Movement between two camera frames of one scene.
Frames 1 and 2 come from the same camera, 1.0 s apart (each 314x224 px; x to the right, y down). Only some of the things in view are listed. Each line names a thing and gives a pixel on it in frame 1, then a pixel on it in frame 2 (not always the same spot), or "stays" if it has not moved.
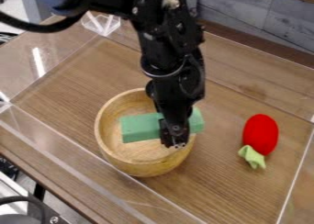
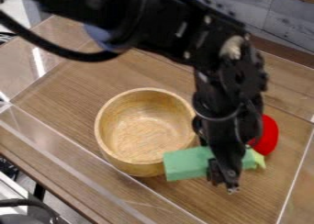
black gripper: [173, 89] to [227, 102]
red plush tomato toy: [260, 135] stays
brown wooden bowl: [145, 157] stays
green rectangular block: [141, 127] to [187, 163]
